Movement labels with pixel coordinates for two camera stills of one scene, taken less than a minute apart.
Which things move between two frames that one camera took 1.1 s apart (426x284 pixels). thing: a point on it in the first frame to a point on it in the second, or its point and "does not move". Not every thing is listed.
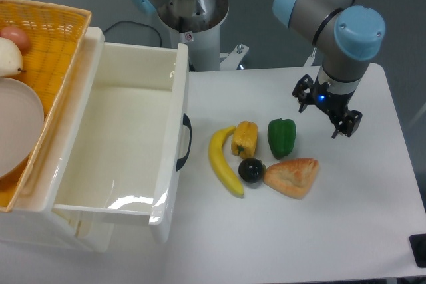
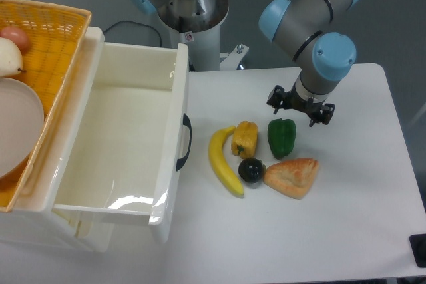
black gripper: x=334 y=103 to x=278 y=98
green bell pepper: x=281 y=134 does not move
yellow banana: x=215 y=143 does not move
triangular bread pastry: x=292 y=177 does not move
